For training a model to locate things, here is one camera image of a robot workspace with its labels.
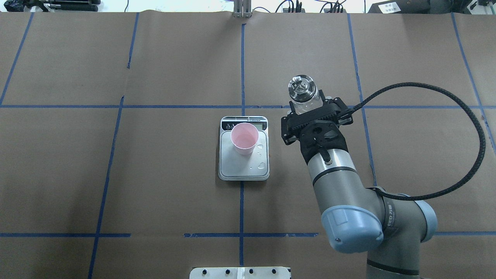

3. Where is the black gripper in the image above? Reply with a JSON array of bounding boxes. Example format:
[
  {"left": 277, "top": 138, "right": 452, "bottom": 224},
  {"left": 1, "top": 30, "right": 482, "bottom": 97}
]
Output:
[{"left": 281, "top": 97, "right": 353, "bottom": 164}]

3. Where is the glass sauce bottle metal spout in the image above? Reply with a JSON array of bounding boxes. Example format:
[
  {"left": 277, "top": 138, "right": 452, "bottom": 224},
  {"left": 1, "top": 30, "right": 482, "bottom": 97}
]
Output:
[{"left": 288, "top": 74, "right": 323, "bottom": 114}]

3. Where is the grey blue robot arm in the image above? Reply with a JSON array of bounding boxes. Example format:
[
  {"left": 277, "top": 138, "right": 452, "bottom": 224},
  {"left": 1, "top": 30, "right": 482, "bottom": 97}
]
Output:
[{"left": 281, "top": 98, "right": 438, "bottom": 279}]

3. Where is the digital kitchen scale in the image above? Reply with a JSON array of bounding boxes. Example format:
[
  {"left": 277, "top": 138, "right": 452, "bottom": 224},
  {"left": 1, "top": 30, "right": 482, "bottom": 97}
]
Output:
[{"left": 218, "top": 116, "right": 270, "bottom": 181}]

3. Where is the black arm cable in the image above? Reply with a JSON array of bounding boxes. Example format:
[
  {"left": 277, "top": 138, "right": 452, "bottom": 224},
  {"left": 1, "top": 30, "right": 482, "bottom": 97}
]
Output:
[{"left": 341, "top": 82, "right": 486, "bottom": 201}]

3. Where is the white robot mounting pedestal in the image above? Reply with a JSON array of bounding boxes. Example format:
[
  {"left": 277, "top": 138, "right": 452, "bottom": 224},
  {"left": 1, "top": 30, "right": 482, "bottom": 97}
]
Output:
[{"left": 189, "top": 266, "right": 292, "bottom": 279}]

